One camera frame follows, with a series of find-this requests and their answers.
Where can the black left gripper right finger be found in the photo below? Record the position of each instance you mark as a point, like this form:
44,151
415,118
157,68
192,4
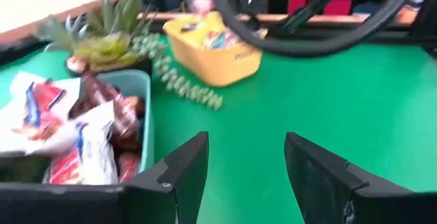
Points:
341,200

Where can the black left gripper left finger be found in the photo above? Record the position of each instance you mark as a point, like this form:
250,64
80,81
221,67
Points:
153,200

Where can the white PayDay candy bar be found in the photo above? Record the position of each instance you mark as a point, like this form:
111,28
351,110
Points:
92,149
37,114

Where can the yellow plastic basket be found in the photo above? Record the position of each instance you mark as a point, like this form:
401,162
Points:
215,63

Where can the teal plastic basket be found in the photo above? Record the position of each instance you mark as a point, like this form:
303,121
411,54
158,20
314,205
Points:
147,114

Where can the mixed succulents in dark pot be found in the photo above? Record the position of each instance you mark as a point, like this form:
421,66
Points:
106,43

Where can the red background box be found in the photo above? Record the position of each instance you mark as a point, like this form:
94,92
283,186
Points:
336,6

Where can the light wooden desk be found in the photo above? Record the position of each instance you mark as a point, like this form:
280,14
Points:
51,9

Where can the black diagonal frame strut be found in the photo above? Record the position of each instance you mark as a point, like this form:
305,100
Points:
314,5

